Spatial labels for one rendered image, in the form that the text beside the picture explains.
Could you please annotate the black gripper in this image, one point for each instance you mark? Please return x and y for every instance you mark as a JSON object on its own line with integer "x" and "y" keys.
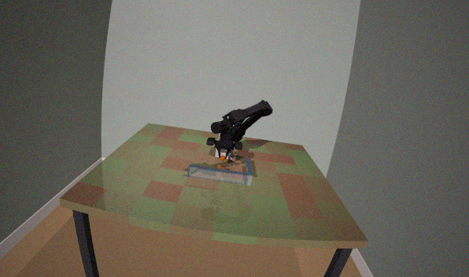
{"x": 212, "y": 141}

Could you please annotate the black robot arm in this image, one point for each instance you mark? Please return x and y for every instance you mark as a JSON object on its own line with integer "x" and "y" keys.
{"x": 236, "y": 118}

